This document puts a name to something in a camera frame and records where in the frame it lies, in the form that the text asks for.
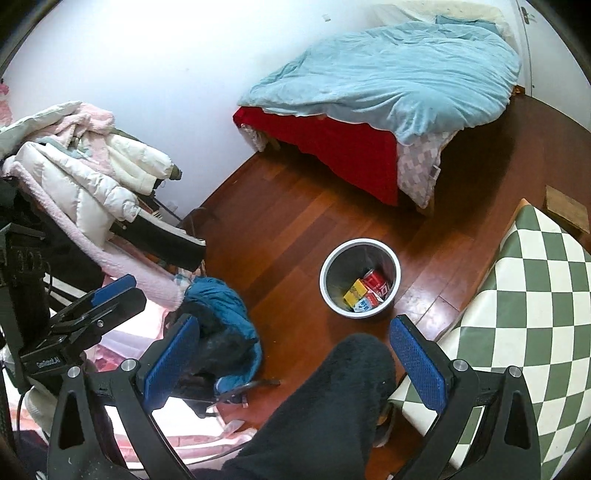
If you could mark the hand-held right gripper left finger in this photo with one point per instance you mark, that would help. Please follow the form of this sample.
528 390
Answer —
171 360

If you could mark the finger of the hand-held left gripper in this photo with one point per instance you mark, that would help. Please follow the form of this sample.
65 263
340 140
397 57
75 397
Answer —
120 307
113 288

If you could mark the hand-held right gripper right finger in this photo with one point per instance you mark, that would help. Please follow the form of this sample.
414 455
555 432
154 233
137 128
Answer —
415 364

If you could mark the blue and white milk carton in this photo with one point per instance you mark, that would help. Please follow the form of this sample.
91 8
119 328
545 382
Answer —
368 303

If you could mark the red soda can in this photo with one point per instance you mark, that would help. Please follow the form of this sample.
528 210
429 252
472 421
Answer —
376 281

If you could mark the yellow carton box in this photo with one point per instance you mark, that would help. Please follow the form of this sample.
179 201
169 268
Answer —
354 291

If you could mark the white round trash bin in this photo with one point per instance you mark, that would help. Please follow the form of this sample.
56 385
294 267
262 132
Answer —
330 286

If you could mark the pile of white pink jackets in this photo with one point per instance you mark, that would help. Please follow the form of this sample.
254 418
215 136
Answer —
138 272

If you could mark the pink floor bedding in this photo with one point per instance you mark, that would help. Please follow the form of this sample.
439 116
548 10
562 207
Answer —
184 424

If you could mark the black garment with white trim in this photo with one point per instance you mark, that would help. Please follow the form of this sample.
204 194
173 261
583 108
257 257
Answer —
161 240

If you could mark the person's slipper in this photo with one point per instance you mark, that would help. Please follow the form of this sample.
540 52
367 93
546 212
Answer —
385 429

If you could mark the blue garment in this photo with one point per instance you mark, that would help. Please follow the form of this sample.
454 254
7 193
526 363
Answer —
221 304

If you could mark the person's leg in dark pants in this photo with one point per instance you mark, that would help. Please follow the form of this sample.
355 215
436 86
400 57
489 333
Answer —
318 406

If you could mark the white puffer jacket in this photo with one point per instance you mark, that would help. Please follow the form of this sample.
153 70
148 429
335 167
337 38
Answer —
78 180

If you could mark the pink fluffy cloth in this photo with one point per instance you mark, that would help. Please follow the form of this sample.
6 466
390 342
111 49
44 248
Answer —
3 104

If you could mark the pale checked bed sheet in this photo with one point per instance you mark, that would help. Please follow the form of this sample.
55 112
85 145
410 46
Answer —
422 170

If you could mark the brown wooden box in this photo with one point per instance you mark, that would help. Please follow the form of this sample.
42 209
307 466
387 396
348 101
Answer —
565 210

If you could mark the red bed sheet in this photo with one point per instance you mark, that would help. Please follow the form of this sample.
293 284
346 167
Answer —
332 143

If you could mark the bed with blue duvet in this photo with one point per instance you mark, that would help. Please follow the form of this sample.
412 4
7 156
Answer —
392 78

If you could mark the white door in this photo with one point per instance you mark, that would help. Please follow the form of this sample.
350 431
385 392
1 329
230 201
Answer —
531 46

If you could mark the blue pillow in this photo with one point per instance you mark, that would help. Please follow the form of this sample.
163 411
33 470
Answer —
466 22

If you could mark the cream pillow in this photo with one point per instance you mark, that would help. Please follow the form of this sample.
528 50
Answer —
452 8

